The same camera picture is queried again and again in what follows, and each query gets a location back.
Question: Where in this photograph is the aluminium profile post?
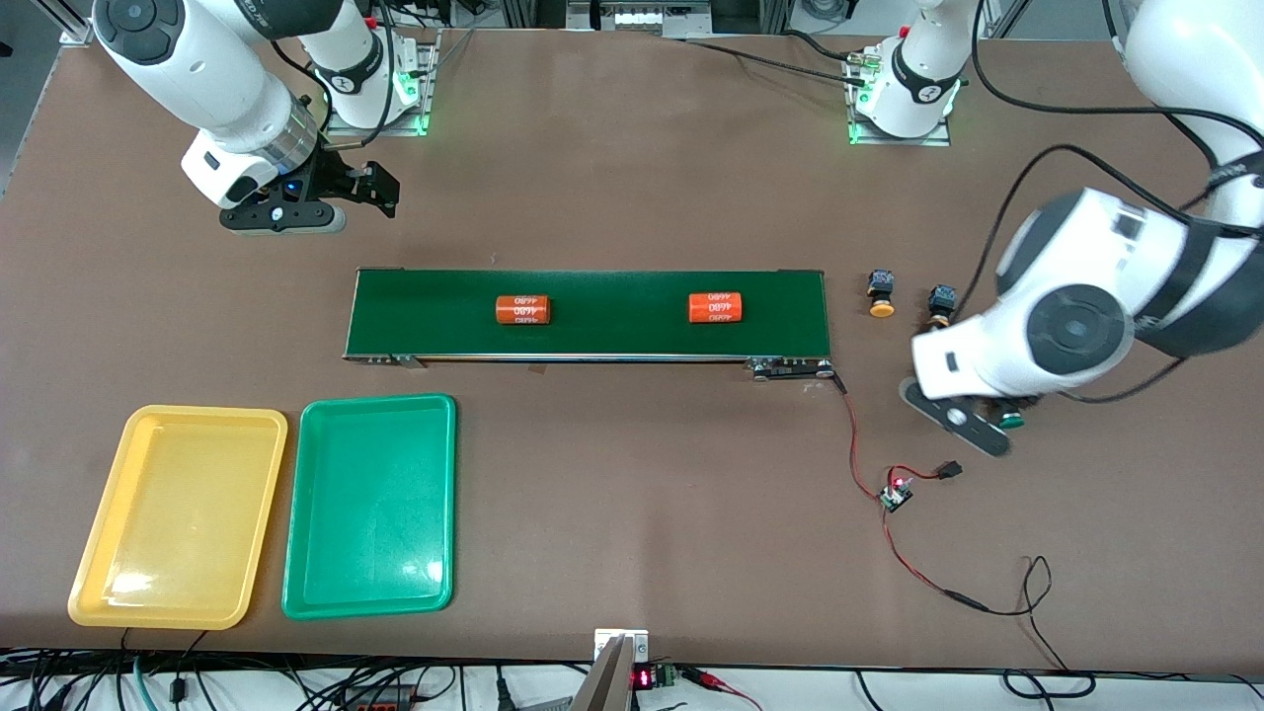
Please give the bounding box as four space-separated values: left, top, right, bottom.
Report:
44 0 100 46

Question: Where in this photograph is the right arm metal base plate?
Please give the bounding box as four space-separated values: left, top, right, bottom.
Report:
326 30 440 137

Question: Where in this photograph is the red black motor wire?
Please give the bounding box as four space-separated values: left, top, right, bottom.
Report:
835 373 890 501

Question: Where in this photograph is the black cable on table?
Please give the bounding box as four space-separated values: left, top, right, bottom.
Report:
671 30 890 90

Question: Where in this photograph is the green plastic tray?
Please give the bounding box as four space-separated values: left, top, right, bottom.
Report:
281 393 458 620

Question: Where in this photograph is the grey metal camera bracket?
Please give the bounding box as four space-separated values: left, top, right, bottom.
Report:
592 628 651 711

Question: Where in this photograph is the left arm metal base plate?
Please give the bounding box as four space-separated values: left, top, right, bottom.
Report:
846 49 954 148

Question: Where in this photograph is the yellow plastic tray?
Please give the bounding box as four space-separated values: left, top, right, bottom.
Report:
67 404 289 630

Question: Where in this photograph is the red lead black plug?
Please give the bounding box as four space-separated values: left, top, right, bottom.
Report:
889 460 964 485

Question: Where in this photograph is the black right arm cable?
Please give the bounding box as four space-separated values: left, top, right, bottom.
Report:
269 0 398 149

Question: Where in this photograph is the red clip lead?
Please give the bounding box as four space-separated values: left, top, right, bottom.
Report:
681 667 763 711

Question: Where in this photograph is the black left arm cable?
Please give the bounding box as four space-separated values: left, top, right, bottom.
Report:
960 0 1264 404

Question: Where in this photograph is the green conveyor belt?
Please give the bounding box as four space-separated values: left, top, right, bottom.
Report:
343 267 848 394

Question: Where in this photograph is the black metal rack frame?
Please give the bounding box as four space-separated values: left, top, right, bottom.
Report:
499 0 796 40

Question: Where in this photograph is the red black power strip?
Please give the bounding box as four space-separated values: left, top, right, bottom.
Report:
341 681 424 711

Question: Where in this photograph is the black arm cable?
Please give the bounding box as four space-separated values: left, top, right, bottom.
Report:
269 0 398 149
960 0 1264 404

